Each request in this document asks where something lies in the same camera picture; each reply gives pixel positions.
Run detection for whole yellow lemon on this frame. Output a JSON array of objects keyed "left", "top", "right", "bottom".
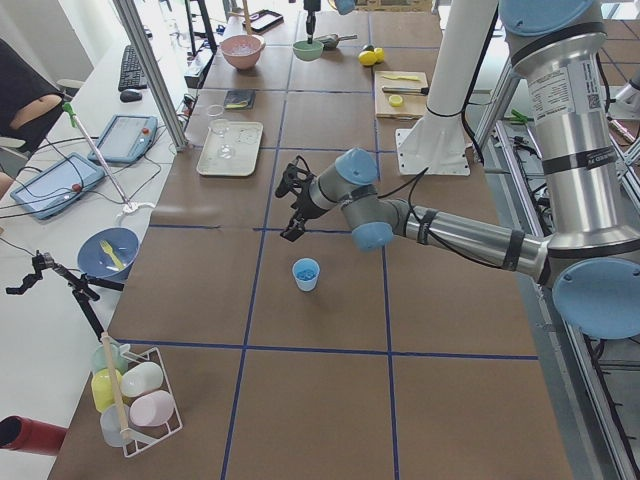
[{"left": 358, "top": 50, "right": 378, "bottom": 67}]

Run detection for yellow plastic fork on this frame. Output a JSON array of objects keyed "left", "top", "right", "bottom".
[{"left": 99, "top": 239, "right": 125, "bottom": 271}]

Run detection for white wire cup rack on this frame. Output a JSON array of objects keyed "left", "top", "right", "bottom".
[{"left": 99, "top": 343, "right": 183, "bottom": 458}]

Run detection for clear wine glass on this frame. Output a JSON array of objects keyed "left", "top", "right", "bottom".
[{"left": 209, "top": 118, "right": 235, "bottom": 159}]

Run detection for seated person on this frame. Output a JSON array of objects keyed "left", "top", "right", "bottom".
[{"left": 0, "top": 38, "right": 66, "bottom": 201}]

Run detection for black computer mouse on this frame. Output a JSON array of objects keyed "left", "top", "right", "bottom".
[{"left": 119, "top": 89, "right": 142, "bottom": 103}]

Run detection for white cup in rack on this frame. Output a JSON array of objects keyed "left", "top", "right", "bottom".
[{"left": 120, "top": 361, "right": 164, "bottom": 398}]

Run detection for white stand with rod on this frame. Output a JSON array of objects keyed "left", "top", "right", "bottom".
[{"left": 62, "top": 102, "right": 156, "bottom": 226}]

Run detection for clear cup in rack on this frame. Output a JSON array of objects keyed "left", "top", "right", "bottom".
[{"left": 100, "top": 404, "right": 126, "bottom": 447}]

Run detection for pink cup in rack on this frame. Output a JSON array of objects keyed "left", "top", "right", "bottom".
[{"left": 129, "top": 390, "right": 175, "bottom": 427}]

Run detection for light blue plastic cup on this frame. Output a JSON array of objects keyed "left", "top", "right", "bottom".
[{"left": 292, "top": 258, "right": 320, "bottom": 292}]

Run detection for cream bear tray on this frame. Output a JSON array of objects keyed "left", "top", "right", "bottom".
[{"left": 196, "top": 121, "right": 263, "bottom": 177}]

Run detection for metal scoop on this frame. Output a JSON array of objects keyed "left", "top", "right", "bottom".
[{"left": 317, "top": 34, "right": 358, "bottom": 50}]

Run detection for blue teach pendant far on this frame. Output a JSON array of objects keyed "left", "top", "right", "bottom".
[{"left": 96, "top": 115, "right": 158, "bottom": 164}]

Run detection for dark blue bowl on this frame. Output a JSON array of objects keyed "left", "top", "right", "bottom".
[{"left": 77, "top": 227, "right": 140, "bottom": 283}]

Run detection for lemon half slice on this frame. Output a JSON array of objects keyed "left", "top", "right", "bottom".
[{"left": 388, "top": 94, "right": 404, "bottom": 108}]

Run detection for black keyboard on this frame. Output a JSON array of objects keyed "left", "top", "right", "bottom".
[{"left": 118, "top": 45, "right": 148, "bottom": 92}]

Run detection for red cylinder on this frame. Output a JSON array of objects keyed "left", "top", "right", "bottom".
[{"left": 1, "top": 415, "right": 67, "bottom": 456}]

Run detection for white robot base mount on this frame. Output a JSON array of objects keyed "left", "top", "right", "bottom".
[{"left": 397, "top": 0, "right": 498, "bottom": 176}]

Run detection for yellow plastic knife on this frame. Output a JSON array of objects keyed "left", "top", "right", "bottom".
[{"left": 381, "top": 74, "right": 421, "bottom": 82}]

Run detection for yellow cup in rack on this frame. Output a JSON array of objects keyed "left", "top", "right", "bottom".
[{"left": 91, "top": 368, "right": 115, "bottom": 413}]

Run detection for wooden rack handle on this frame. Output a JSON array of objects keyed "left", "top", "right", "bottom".
[{"left": 101, "top": 331, "right": 131, "bottom": 444}]

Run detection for pink bowl with ice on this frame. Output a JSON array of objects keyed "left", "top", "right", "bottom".
[{"left": 219, "top": 35, "right": 266, "bottom": 70}]

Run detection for steel knife handle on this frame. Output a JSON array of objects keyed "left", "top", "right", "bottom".
[{"left": 381, "top": 86, "right": 429, "bottom": 96}]

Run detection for ice cubes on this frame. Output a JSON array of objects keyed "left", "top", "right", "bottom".
[{"left": 295, "top": 269, "right": 317, "bottom": 281}]

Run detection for blue teach pendant near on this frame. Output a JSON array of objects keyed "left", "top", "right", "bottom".
[{"left": 10, "top": 153, "right": 105, "bottom": 220}]

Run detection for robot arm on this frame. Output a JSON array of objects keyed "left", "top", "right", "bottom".
[
  {"left": 276, "top": 1, "right": 639, "bottom": 339},
  {"left": 303, "top": 0, "right": 356, "bottom": 44}
]

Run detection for aluminium frame post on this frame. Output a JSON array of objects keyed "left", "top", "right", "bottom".
[{"left": 114, "top": 0, "right": 188, "bottom": 152}]

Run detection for wooden cutting board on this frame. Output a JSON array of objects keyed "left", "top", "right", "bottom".
[{"left": 374, "top": 70, "right": 429, "bottom": 119}]

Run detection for blue teach pendant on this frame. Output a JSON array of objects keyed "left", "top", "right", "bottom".
[
  {"left": 96, "top": 115, "right": 158, "bottom": 164},
  {"left": 10, "top": 153, "right": 105, "bottom": 220}
]

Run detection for green cup in rack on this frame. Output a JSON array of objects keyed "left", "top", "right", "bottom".
[{"left": 91, "top": 344, "right": 129, "bottom": 375}]

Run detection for grey folded cloth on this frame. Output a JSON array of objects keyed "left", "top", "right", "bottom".
[{"left": 223, "top": 89, "right": 256, "bottom": 110}]

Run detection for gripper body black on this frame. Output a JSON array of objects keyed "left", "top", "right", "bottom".
[
  {"left": 276, "top": 155, "right": 325, "bottom": 220},
  {"left": 303, "top": 0, "right": 320, "bottom": 13}
]

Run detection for green bowl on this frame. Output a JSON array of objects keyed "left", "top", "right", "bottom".
[{"left": 292, "top": 40, "right": 324, "bottom": 62}]

